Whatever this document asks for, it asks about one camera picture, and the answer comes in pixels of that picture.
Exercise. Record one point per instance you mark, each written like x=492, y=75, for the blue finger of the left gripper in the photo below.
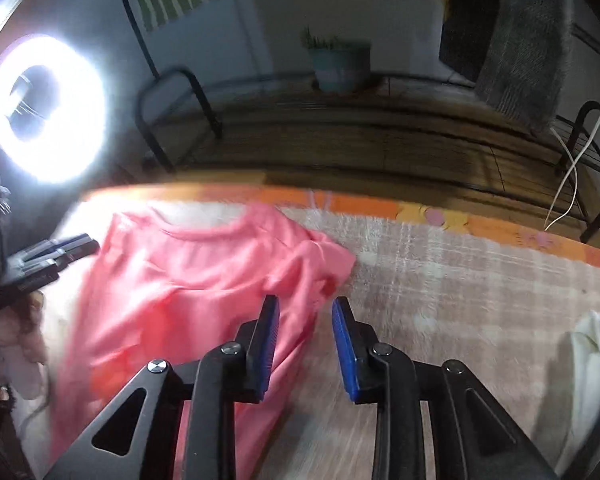
x=38, y=275
x=76, y=247

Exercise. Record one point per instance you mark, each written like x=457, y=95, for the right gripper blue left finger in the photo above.
x=258, y=338

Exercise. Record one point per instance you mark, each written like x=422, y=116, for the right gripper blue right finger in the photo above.
x=362, y=370

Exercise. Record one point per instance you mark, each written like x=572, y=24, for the pink t-shirt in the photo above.
x=159, y=291

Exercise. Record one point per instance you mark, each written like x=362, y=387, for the black metal clothes rack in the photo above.
x=397, y=128

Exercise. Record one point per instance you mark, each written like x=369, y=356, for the left gloved hand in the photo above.
x=22, y=347

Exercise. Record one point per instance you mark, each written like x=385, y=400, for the plaid beige blanket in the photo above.
x=525, y=321

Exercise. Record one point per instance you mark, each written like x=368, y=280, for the white folded garment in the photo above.
x=585, y=400

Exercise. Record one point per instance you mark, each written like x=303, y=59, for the orange floral bed sheet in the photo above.
x=500, y=231

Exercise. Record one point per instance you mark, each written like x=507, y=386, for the potted green plant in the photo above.
x=340, y=65

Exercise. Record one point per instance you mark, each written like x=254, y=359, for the grey plaid coat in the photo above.
x=527, y=60

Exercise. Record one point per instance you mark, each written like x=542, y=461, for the black hanging jacket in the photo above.
x=466, y=35

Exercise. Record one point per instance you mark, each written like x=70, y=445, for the bright ring light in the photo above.
x=53, y=109

